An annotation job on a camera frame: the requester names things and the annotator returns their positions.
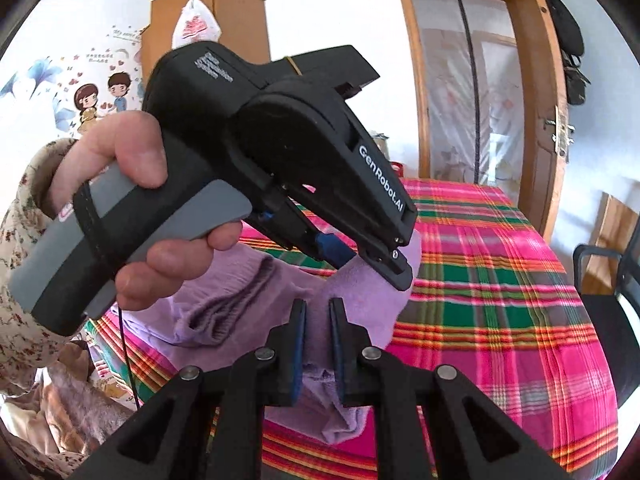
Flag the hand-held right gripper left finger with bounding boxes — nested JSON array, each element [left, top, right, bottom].
[[70, 298, 307, 480]]

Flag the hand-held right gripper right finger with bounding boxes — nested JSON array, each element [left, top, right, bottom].
[[327, 297, 573, 480]]

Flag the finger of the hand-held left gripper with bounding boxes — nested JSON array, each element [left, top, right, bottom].
[[287, 195, 356, 269], [359, 237, 415, 292]]

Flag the purple fleece pants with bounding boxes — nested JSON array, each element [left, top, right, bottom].
[[117, 240, 416, 445]]

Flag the person's left forearm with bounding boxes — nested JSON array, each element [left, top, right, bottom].
[[0, 137, 91, 401]]

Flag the person's left hand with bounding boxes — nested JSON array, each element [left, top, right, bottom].
[[47, 110, 244, 313]]

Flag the pink green plaid blanket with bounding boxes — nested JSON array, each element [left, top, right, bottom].
[[82, 176, 621, 480]]

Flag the wooden wardrobe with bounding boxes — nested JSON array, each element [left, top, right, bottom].
[[140, 0, 273, 91]]

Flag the white plastic bag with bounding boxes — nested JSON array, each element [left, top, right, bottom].
[[171, 0, 222, 48]]

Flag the clear plastic door curtain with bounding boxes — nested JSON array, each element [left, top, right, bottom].
[[410, 0, 521, 188]]

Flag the wooden door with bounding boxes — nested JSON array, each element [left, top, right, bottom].
[[505, 0, 573, 246]]

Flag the brown fuzzy blanket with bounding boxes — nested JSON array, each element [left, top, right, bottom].
[[42, 340, 133, 441]]

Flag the wooden panel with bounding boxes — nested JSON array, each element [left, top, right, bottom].
[[582, 192, 640, 297]]

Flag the black office chair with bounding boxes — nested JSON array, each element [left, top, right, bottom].
[[572, 242, 640, 408]]

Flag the black hanging bag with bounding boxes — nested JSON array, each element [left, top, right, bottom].
[[537, 0, 591, 107]]

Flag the wooden door frame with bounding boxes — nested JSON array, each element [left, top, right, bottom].
[[391, 0, 516, 181]]

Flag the black cable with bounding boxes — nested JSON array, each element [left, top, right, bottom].
[[117, 304, 141, 411]]

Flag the cartoon wall sticker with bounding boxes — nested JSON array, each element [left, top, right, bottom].
[[72, 71, 135, 128]]

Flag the metal door handle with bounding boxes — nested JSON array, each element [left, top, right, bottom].
[[545, 105, 573, 163]]

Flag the blue flower wall sticker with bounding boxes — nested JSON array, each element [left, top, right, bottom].
[[0, 56, 76, 136]]

